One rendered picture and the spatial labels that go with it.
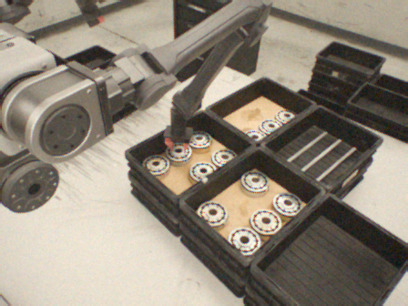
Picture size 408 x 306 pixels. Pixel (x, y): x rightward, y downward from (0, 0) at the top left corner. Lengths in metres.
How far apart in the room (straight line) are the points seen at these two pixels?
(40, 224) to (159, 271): 0.48
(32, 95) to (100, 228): 0.87
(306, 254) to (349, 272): 0.13
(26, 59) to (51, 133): 0.13
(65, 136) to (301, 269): 0.83
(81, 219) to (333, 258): 0.89
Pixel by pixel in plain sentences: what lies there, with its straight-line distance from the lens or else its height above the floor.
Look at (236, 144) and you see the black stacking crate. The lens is 1.44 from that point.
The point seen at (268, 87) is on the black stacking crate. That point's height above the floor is 0.89.
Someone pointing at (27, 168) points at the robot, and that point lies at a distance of 0.96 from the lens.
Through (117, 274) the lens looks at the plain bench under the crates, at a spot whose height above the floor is 0.70.
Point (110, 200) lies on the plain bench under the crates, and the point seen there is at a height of 0.70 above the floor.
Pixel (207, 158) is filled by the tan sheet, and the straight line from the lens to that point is 1.45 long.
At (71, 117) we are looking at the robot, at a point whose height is 1.47.
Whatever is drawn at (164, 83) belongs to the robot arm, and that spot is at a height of 1.44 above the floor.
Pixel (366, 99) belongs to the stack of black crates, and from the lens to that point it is 2.64.
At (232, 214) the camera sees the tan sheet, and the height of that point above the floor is 0.83.
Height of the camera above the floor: 1.83
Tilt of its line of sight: 43 degrees down
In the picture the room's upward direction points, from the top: 3 degrees clockwise
